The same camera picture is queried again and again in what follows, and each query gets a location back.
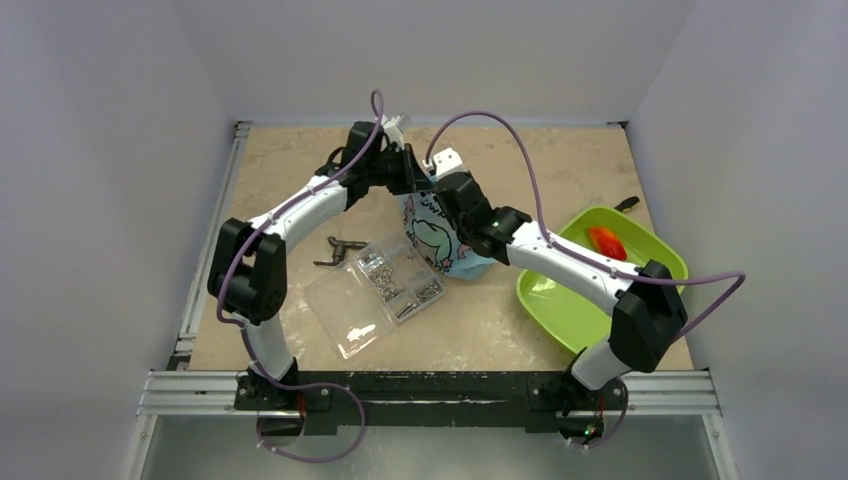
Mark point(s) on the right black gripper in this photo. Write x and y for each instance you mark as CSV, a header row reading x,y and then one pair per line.
x,y
441,201

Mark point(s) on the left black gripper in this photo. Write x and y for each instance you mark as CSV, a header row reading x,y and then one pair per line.
x,y
408,183

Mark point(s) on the light blue plastic bag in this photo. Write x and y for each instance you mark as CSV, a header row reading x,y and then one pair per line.
x,y
427,228

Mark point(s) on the red orange fake fruit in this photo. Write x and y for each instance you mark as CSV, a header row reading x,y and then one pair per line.
x,y
606,242

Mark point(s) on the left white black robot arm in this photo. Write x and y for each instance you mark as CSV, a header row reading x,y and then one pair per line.
x,y
248,274

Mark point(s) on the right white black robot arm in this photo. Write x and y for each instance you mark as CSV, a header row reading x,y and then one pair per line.
x,y
646,310

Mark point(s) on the black metal clamp tool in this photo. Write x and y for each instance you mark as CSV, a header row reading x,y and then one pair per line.
x,y
339,251

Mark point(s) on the clear plastic screw box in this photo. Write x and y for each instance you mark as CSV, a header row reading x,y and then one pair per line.
x,y
372,292

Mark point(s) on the black yellow screwdriver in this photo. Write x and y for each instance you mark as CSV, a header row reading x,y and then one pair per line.
x,y
627,204

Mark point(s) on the lime green plastic tray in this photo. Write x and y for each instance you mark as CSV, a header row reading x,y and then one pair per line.
x,y
572,320

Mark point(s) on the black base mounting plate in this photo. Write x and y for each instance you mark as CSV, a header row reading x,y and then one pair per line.
x,y
533,401

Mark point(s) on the aluminium front rail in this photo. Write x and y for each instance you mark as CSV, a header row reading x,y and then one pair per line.
x,y
673,393

